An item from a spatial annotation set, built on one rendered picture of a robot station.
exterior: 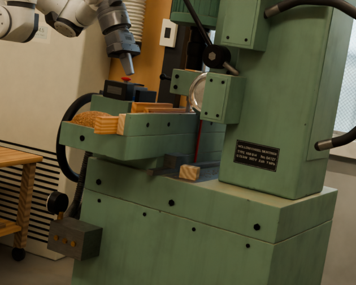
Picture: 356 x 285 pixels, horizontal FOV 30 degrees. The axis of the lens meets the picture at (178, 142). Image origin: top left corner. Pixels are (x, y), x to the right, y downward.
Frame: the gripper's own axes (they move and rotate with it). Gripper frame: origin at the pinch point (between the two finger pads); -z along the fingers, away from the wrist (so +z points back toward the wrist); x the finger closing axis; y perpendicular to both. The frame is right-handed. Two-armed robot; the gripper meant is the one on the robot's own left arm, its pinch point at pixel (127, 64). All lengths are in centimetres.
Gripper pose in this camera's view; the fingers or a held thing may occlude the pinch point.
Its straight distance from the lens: 192.9
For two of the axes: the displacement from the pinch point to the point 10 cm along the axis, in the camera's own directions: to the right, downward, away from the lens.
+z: -2.9, -9.5, 1.3
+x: -5.1, 0.4, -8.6
